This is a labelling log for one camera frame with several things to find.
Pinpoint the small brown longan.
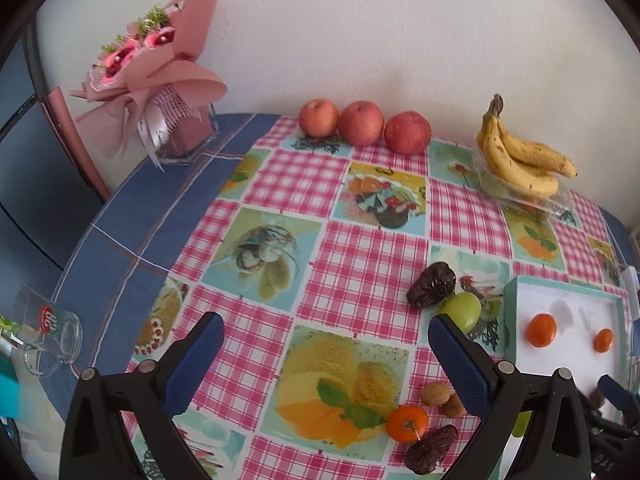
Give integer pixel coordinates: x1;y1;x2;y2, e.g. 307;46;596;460
420;382;451;408
442;393;466;419

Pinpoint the orange tangerine with stem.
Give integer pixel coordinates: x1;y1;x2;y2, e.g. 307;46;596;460
385;405;428;444

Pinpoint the green plum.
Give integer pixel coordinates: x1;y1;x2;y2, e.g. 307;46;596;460
512;411;532;439
439;292;482;334

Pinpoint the dark date small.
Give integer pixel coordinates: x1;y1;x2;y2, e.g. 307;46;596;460
588;389;605;410

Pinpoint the small orange tangerine in tray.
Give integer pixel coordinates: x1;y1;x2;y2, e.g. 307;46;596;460
593;328;614;353

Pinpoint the white tray teal rim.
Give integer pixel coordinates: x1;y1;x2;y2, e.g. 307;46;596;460
487;274;633;480

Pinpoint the large orange tangerine in tray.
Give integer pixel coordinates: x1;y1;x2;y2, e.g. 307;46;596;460
525;313;558;348

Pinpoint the glass mug red logo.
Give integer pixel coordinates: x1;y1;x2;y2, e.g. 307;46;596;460
11;284;82;378

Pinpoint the blue checked tablecloth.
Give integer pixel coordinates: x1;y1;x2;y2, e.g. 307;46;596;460
41;114;278;417

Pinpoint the clear plastic fruit container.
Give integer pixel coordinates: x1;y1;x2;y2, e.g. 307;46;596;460
472;150;575;220

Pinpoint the yellow banana bunch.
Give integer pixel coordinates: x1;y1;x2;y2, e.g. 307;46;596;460
476;93;578;198

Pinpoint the pink plaid fruit tablecloth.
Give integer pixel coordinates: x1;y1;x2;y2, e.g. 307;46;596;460
131;117;631;479

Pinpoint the clear glass vase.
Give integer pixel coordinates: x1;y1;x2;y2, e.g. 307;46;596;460
146;104;219;168

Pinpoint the pink framed mirror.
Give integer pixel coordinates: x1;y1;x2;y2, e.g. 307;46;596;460
23;21;111;204

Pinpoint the right red apple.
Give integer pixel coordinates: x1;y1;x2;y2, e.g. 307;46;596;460
384;110;432;155

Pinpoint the red apple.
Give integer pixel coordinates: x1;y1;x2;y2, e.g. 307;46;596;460
297;99;340;139
337;101;384;148
384;110;432;155

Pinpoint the pink wrapped flower bouquet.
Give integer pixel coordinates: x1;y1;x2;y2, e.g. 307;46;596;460
72;0;227;168

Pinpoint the middle red apple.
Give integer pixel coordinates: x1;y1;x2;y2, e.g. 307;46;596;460
337;101;384;148

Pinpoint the left red apple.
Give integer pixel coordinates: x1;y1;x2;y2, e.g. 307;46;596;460
297;99;340;139

